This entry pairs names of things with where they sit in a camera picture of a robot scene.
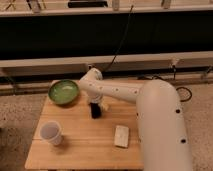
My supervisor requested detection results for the green ceramic bowl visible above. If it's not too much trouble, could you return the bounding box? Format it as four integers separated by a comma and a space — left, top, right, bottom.
48, 79, 80, 105

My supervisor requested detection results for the black rectangular eraser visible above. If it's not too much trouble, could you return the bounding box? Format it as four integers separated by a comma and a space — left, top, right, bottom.
90, 103, 101, 119

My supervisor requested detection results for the black floor cable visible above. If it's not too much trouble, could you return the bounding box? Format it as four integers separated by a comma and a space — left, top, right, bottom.
175, 86, 193, 103

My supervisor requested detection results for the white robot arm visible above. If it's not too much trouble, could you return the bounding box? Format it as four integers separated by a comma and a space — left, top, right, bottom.
79, 68, 193, 171

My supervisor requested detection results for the white rectangular sponge block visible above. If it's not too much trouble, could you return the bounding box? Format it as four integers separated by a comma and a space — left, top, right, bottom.
114, 125, 129, 148

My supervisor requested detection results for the black hanging cable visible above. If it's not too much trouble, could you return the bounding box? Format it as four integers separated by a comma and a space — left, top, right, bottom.
102, 3, 135, 72

